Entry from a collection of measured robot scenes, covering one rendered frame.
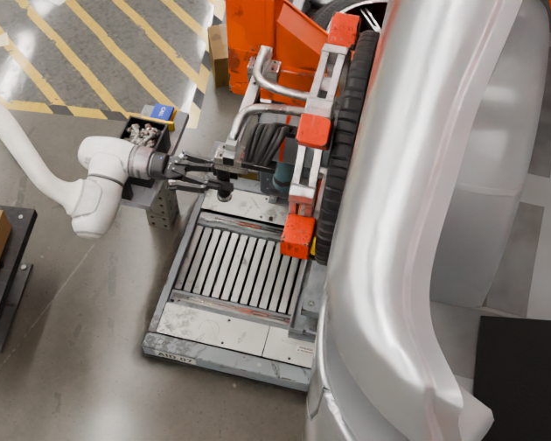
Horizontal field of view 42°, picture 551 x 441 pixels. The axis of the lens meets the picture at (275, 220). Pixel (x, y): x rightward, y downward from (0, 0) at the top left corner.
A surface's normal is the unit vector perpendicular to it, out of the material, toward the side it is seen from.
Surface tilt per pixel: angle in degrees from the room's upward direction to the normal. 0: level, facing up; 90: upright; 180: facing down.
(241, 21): 90
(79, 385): 0
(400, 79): 47
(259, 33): 90
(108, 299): 0
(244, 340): 0
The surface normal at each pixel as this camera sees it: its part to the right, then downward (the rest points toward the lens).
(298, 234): 0.02, -0.56
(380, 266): -0.35, -0.43
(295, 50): -0.23, 0.81
